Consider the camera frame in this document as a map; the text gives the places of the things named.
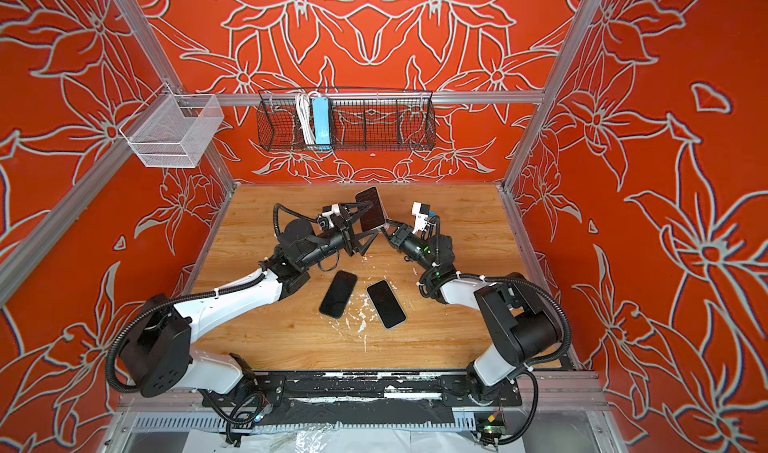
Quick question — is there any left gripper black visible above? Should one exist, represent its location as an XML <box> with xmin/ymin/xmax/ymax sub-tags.
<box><xmin>300</xmin><ymin>203</ymin><xmax>378</xmax><ymax>271</ymax></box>

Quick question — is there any phone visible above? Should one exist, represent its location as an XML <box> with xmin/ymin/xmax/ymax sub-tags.
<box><xmin>355</xmin><ymin>187</ymin><xmax>387</xmax><ymax>233</ymax></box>

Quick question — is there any black smartphone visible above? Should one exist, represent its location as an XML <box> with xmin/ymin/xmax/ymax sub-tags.
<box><xmin>366</xmin><ymin>280</ymin><xmax>406</xmax><ymax>330</ymax></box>
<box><xmin>319</xmin><ymin>271</ymin><xmax>358</xmax><ymax>319</ymax></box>

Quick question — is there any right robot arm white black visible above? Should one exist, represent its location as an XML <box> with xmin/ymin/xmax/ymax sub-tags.
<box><xmin>383</xmin><ymin>216</ymin><xmax>572</xmax><ymax>404</ymax></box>

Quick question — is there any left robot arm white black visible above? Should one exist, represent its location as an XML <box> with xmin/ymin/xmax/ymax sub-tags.
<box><xmin>105</xmin><ymin>200</ymin><xmax>386</xmax><ymax>398</ymax></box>

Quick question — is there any blue box in basket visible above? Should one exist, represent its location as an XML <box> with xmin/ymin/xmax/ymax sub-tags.
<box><xmin>312</xmin><ymin>96</ymin><xmax>331</xmax><ymax>149</ymax></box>

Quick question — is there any small green circuit board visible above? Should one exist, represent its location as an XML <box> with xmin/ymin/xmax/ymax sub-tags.
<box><xmin>475</xmin><ymin>413</ymin><xmax>507</xmax><ymax>446</ymax></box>

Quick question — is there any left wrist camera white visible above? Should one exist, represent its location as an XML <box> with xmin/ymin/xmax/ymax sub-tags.
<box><xmin>316</xmin><ymin>204</ymin><xmax>349</xmax><ymax>231</ymax></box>

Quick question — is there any black wire wall basket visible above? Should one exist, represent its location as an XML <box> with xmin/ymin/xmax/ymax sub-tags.
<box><xmin>256</xmin><ymin>88</ymin><xmax>437</xmax><ymax>153</ymax></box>

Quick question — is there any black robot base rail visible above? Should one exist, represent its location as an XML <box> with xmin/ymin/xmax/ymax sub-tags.
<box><xmin>202</xmin><ymin>370</ymin><xmax>522</xmax><ymax>426</ymax></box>

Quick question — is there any white mesh wall basket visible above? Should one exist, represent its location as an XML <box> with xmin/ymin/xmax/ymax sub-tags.
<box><xmin>120</xmin><ymin>94</ymin><xmax>224</xmax><ymax>168</ymax></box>

